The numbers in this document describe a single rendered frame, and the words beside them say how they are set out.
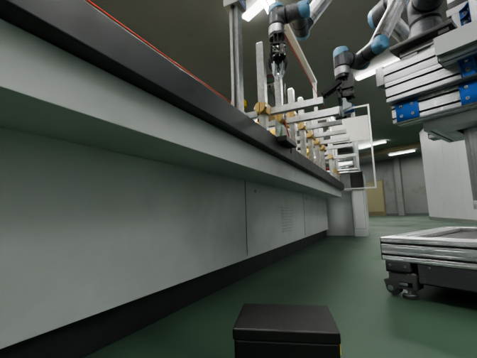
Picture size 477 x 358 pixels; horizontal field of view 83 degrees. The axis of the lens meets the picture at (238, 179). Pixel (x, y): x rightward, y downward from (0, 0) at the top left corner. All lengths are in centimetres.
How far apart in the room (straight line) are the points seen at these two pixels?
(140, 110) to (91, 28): 17
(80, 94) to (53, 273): 40
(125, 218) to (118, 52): 45
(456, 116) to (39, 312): 153
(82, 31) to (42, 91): 12
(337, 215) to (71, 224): 367
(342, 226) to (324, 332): 354
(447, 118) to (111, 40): 129
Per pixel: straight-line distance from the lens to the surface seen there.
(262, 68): 138
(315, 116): 153
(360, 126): 407
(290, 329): 59
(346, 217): 408
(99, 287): 82
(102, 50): 58
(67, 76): 57
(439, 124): 147
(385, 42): 158
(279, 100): 157
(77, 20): 57
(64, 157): 76
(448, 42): 129
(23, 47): 55
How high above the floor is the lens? 34
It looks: 7 degrees up
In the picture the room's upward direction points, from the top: 2 degrees counter-clockwise
